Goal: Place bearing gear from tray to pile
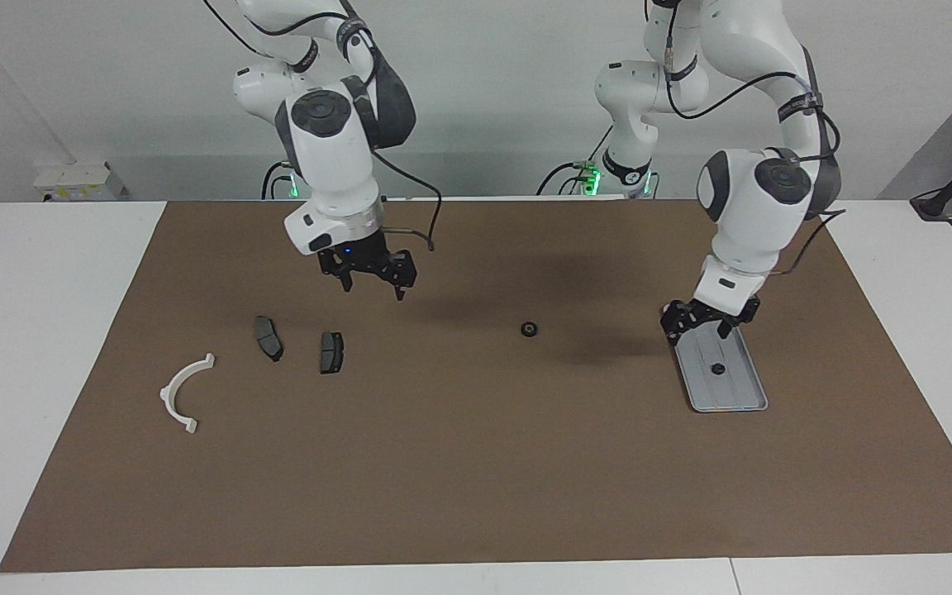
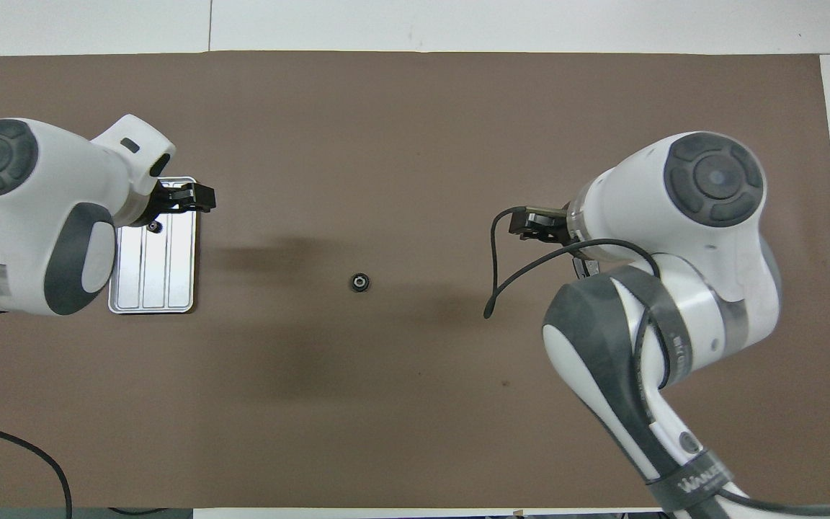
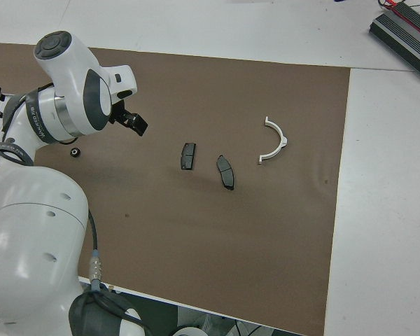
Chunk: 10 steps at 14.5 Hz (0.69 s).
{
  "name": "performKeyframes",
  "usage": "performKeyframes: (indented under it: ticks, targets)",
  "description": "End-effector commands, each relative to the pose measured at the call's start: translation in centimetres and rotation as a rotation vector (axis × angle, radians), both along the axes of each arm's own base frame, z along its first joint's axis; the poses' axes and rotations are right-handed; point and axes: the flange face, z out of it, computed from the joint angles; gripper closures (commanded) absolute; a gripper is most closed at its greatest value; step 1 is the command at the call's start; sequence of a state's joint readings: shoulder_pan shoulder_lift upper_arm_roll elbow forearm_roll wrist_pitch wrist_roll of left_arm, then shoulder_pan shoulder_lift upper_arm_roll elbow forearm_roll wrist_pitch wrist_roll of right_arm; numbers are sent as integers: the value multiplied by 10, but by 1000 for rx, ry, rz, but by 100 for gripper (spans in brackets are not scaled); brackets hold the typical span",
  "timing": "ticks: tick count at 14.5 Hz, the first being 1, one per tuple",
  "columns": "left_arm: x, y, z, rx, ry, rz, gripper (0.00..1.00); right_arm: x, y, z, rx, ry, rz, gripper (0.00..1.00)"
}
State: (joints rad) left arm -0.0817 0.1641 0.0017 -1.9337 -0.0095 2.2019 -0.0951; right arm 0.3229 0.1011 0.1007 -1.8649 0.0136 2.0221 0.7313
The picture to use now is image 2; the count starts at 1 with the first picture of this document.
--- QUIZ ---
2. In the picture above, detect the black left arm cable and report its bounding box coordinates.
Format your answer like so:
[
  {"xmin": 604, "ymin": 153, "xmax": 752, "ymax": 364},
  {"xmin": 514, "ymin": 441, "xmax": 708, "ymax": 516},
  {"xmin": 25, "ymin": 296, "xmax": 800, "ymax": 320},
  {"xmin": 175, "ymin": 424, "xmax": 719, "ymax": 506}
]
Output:
[{"xmin": 0, "ymin": 420, "xmax": 73, "ymax": 519}]

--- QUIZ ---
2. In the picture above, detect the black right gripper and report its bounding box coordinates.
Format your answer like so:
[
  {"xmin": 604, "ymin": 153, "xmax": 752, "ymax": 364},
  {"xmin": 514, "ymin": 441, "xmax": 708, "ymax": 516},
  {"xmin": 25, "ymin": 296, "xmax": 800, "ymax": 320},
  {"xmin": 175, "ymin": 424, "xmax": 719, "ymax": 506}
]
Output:
[{"xmin": 509, "ymin": 205, "xmax": 574, "ymax": 246}]

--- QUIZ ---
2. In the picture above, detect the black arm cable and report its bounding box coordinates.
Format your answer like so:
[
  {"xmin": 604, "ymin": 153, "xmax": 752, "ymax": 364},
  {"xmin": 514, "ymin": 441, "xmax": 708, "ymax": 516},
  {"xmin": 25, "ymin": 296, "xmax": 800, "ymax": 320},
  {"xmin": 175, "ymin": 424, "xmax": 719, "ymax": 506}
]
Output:
[
  {"xmin": 484, "ymin": 207, "xmax": 830, "ymax": 517},
  {"xmin": 0, "ymin": 420, "xmax": 73, "ymax": 519}
]

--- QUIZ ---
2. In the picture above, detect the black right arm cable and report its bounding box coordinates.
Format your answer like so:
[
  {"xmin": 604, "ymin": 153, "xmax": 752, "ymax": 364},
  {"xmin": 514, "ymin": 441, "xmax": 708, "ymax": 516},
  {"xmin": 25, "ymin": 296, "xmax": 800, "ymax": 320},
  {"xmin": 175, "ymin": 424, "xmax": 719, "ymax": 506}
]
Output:
[{"xmin": 484, "ymin": 207, "xmax": 830, "ymax": 517}]

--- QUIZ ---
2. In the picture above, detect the brown paper table mat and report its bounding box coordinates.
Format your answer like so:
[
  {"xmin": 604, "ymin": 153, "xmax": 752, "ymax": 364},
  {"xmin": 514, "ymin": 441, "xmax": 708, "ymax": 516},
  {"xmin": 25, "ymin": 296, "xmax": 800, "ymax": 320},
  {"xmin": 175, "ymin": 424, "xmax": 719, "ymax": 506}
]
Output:
[{"xmin": 0, "ymin": 50, "xmax": 830, "ymax": 510}]

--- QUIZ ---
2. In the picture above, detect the silver metal tray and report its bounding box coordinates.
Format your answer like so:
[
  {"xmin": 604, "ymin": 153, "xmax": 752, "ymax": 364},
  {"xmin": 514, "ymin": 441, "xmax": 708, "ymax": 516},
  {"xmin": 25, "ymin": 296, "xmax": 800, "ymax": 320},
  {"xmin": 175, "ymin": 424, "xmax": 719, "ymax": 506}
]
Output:
[{"xmin": 108, "ymin": 176, "xmax": 200, "ymax": 315}]

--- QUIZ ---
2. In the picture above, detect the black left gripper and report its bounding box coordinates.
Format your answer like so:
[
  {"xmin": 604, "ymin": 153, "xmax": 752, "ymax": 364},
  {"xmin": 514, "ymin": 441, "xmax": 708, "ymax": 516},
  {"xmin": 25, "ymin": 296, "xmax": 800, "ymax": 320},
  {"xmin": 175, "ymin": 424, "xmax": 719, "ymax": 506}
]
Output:
[{"xmin": 140, "ymin": 179, "xmax": 217, "ymax": 230}]

